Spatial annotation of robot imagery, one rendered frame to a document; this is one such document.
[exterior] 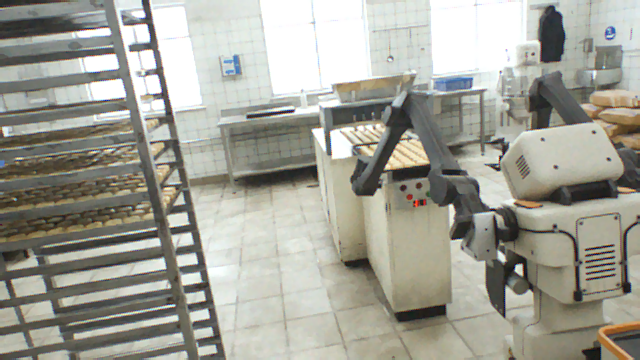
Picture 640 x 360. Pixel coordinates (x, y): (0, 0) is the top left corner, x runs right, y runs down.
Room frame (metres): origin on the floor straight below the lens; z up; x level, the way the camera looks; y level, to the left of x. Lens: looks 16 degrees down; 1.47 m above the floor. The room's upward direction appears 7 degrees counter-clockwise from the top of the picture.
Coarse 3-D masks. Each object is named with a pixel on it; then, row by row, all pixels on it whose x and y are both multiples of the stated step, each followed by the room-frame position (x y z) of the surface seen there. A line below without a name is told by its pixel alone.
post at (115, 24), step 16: (112, 0) 1.19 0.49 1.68; (112, 16) 1.19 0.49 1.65; (112, 32) 1.19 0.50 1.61; (128, 64) 1.19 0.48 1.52; (128, 80) 1.19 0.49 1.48; (128, 96) 1.19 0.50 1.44; (144, 128) 1.20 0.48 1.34; (144, 144) 1.19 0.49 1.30; (144, 160) 1.19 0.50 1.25; (144, 176) 1.19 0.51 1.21; (160, 192) 1.21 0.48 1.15; (160, 208) 1.19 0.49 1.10; (160, 224) 1.19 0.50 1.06; (160, 240) 1.19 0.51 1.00; (176, 272) 1.19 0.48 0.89; (176, 288) 1.19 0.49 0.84; (176, 304) 1.19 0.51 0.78; (192, 336) 1.20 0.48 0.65; (192, 352) 1.19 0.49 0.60
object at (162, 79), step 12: (144, 0) 1.64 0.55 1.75; (144, 12) 1.64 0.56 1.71; (156, 36) 1.64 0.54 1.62; (156, 60) 1.64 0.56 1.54; (168, 84) 1.66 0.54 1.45; (168, 108) 1.64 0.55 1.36; (180, 144) 1.65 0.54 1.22; (180, 156) 1.64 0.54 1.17; (180, 180) 1.64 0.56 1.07; (192, 204) 1.65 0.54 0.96; (192, 216) 1.64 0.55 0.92; (192, 240) 1.64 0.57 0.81; (204, 276) 1.64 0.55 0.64; (216, 312) 1.67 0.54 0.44; (216, 348) 1.64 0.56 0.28
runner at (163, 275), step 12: (144, 276) 1.21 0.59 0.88; (156, 276) 1.22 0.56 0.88; (72, 288) 1.18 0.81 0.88; (84, 288) 1.19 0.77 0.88; (96, 288) 1.19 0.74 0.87; (108, 288) 1.20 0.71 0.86; (120, 288) 1.20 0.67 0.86; (0, 300) 1.16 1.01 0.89; (12, 300) 1.16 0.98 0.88; (24, 300) 1.17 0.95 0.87; (36, 300) 1.17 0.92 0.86; (48, 300) 1.17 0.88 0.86
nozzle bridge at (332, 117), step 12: (396, 96) 2.81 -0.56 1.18; (432, 96) 2.75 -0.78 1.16; (324, 108) 2.69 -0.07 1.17; (336, 108) 2.70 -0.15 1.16; (348, 108) 2.79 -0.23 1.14; (360, 108) 2.80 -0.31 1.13; (372, 108) 2.80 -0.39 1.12; (432, 108) 2.75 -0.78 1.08; (324, 120) 2.73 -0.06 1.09; (336, 120) 2.78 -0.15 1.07; (348, 120) 2.79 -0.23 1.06; (360, 120) 2.80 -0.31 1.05; (372, 120) 2.77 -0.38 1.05; (324, 132) 2.82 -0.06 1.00
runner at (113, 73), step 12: (84, 72) 1.21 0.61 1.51; (96, 72) 1.21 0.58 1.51; (108, 72) 1.22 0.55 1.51; (0, 84) 1.18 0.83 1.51; (12, 84) 1.19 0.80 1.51; (24, 84) 1.19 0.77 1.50; (36, 84) 1.19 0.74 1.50; (48, 84) 1.20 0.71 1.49; (60, 84) 1.20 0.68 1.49; (72, 84) 1.20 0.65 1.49
